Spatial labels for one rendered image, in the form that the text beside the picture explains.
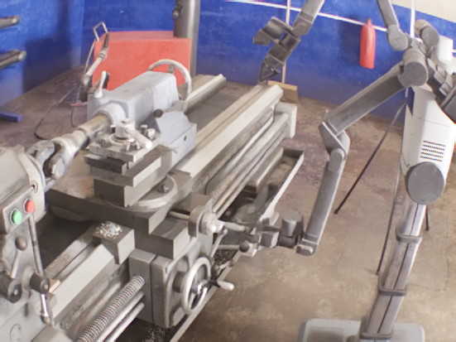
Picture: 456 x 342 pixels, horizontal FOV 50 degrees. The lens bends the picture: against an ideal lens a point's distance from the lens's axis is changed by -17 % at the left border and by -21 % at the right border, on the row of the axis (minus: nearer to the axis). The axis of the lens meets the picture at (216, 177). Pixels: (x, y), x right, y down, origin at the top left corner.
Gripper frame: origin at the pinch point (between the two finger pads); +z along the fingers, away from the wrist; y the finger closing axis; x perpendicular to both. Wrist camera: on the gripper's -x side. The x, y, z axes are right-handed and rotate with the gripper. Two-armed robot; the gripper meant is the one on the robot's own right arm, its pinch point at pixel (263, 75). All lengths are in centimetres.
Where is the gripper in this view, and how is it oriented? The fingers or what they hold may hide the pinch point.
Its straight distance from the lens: 194.1
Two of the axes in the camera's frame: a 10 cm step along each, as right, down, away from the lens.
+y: -2.1, 4.3, -8.8
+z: -5.4, 7.0, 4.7
